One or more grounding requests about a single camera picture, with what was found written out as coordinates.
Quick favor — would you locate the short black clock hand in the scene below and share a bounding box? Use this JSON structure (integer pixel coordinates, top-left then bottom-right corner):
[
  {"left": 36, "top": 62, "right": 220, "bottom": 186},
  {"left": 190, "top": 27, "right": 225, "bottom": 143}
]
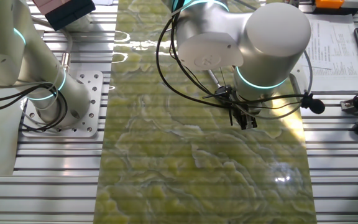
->
[{"left": 201, "top": 92, "right": 227, "bottom": 100}]

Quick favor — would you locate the printed white paper sheet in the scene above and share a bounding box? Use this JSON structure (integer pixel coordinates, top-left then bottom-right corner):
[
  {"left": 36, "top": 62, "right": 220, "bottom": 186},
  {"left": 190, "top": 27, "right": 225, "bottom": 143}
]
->
[
  {"left": 303, "top": 14, "right": 358, "bottom": 93},
  {"left": 305, "top": 19, "right": 336, "bottom": 70}
]

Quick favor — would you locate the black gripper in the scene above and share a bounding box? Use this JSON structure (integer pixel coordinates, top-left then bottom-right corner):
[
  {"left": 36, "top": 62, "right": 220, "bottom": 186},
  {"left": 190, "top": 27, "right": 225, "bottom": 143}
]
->
[{"left": 231, "top": 102, "right": 259, "bottom": 131}]

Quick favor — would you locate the orange and grey device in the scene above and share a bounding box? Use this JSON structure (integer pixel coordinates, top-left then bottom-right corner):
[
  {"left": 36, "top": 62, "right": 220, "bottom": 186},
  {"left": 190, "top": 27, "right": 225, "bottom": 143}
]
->
[{"left": 314, "top": 0, "right": 358, "bottom": 16}]

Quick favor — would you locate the grey base hose cable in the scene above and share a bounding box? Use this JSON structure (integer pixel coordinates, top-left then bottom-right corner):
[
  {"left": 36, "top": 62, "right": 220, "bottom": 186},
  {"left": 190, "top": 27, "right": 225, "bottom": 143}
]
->
[{"left": 31, "top": 15, "right": 74, "bottom": 55}]

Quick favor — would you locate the long black wrist cable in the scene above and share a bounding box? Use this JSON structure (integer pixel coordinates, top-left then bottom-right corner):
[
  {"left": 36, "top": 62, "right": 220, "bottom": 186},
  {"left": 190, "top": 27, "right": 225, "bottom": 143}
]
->
[{"left": 155, "top": 16, "right": 306, "bottom": 110}]

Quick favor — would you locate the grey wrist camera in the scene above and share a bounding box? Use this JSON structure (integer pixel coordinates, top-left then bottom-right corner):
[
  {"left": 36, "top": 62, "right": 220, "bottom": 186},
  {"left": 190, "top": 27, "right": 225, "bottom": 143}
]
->
[{"left": 288, "top": 63, "right": 308, "bottom": 95}]

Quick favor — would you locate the short black wrist cable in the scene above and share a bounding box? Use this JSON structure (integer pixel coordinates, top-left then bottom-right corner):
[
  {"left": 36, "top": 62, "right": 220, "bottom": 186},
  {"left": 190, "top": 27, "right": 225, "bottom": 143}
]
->
[{"left": 168, "top": 22, "right": 239, "bottom": 106}]

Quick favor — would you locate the pink cardboard box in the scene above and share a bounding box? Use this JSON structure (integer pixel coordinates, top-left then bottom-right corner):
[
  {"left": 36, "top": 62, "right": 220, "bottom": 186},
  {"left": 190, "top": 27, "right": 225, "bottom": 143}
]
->
[{"left": 32, "top": 0, "right": 71, "bottom": 15}]

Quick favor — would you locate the green marble pattern mat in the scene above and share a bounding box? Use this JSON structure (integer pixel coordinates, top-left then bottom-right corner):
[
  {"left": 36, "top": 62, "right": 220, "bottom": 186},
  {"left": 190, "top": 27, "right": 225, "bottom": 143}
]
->
[{"left": 92, "top": 0, "right": 318, "bottom": 224}]

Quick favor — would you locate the black C-clamp with steel screw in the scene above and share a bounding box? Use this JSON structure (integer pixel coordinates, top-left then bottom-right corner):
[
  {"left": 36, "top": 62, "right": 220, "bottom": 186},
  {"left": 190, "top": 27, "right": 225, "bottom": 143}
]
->
[{"left": 206, "top": 68, "right": 239, "bottom": 108}]

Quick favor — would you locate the black base cable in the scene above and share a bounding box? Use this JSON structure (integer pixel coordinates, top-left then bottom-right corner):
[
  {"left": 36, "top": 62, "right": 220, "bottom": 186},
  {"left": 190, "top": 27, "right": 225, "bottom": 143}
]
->
[{"left": 0, "top": 81, "right": 69, "bottom": 132}]

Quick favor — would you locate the thin black second hand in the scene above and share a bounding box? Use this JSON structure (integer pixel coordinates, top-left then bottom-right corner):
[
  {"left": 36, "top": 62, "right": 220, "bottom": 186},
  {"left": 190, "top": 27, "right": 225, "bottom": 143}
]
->
[{"left": 219, "top": 67, "right": 227, "bottom": 88}]

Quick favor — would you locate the black clock movement box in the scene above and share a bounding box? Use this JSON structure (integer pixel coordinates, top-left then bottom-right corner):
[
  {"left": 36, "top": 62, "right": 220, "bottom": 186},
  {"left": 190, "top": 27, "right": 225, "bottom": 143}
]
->
[{"left": 215, "top": 85, "right": 236, "bottom": 105}]

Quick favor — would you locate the black cable strap bundle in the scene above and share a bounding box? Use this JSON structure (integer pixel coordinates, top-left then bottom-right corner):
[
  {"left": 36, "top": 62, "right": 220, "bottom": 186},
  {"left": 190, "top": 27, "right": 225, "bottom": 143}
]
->
[{"left": 301, "top": 93, "right": 326, "bottom": 115}]

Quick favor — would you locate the metal base cable connector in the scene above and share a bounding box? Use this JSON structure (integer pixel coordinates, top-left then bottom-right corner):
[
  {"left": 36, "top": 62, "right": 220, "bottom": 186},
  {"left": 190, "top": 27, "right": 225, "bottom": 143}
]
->
[{"left": 61, "top": 52, "right": 71, "bottom": 73}]

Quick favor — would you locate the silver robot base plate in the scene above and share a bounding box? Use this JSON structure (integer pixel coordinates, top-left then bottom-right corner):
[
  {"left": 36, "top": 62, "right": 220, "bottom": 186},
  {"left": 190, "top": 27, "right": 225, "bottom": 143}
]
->
[{"left": 20, "top": 70, "right": 104, "bottom": 139}]

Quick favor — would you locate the dark blue cardboard box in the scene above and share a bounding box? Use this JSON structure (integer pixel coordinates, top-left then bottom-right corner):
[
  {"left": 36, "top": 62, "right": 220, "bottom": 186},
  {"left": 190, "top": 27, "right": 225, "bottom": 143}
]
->
[{"left": 44, "top": 0, "right": 96, "bottom": 32}]

